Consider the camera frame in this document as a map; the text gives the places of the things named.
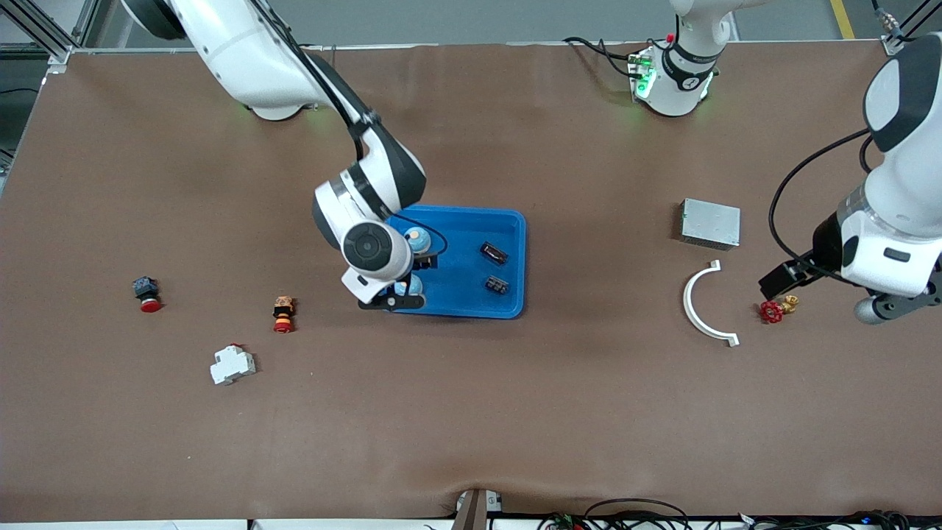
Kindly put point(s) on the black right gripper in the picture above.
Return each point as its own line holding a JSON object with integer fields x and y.
{"x": 424, "y": 261}

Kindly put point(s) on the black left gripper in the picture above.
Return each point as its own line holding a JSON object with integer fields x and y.
{"x": 823, "y": 244}

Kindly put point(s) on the blue round bell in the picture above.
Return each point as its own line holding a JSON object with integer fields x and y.
{"x": 421, "y": 239}
{"x": 412, "y": 285}

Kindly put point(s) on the dark brown electrolytic capacitor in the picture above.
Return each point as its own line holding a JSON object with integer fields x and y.
{"x": 494, "y": 252}

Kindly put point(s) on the small black capacitor block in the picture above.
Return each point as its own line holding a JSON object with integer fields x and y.
{"x": 497, "y": 284}

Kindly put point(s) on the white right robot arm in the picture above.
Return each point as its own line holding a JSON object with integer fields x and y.
{"x": 243, "y": 51}

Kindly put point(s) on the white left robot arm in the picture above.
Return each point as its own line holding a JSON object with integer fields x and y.
{"x": 673, "y": 92}

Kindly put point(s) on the blue plastic tray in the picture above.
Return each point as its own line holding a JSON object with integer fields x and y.
{"x": 464, "y": 294}

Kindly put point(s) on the red handwheel brass valve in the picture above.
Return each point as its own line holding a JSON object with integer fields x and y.
{"x": 773, "y": 313}

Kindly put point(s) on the grey metal box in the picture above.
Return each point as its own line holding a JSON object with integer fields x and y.
{"x": 710, "y": 224}

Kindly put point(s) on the orange and red push button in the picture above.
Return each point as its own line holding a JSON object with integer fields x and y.
{"x": 283, "y": 315}

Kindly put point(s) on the brown table cover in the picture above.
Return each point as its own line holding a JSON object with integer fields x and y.
{"x": 471, "y": 412}

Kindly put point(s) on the white circuit breaker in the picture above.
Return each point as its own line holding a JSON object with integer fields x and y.
{"x": 232, "y": 365}

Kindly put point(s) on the red mushroom button black body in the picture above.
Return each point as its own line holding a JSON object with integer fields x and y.
{"x": 147, "y": 293}

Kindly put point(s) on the white curved plastic bracket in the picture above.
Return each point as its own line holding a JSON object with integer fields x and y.
{"x": 686, "y": 302}

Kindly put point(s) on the aluminium frame with bracket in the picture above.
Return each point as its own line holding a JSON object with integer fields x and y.
{"x": 59, "y": 57}
{"x": 894, "y": 46}

